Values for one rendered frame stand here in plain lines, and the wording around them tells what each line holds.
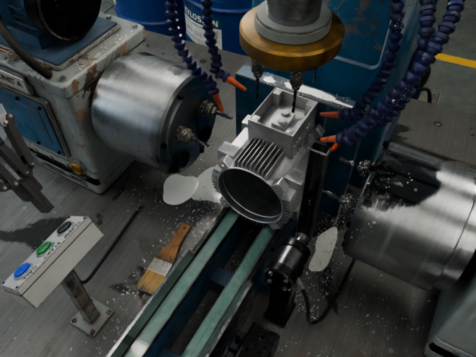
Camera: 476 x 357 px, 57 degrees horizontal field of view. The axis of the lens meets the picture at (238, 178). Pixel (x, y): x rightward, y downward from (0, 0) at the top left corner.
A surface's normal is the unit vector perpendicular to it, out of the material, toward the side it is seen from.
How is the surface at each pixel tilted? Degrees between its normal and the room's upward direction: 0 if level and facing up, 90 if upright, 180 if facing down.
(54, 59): 0
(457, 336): 89
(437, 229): 47
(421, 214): 39
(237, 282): 0
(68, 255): 58
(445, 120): 0
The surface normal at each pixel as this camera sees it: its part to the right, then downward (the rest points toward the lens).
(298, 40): 0.07, 0.75
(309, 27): 0.00, -0.65
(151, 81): -0.12, -0.49
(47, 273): 0.73, -0.04
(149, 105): -0.32, -0.09
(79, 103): 0.87, 0.37
